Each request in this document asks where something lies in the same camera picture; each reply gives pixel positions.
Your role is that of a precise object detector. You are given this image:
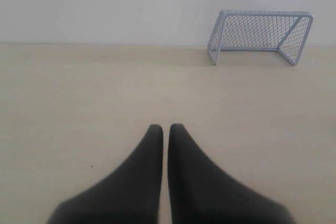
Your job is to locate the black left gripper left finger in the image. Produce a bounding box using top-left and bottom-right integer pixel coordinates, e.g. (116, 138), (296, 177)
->
(48, 124), (163, 223)

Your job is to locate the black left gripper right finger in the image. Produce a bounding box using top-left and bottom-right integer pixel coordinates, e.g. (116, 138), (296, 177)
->
(167, 123), (296, 223)

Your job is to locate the small light blue goal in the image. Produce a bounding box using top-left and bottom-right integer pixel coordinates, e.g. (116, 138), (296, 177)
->
(207, 9), (313, 66)

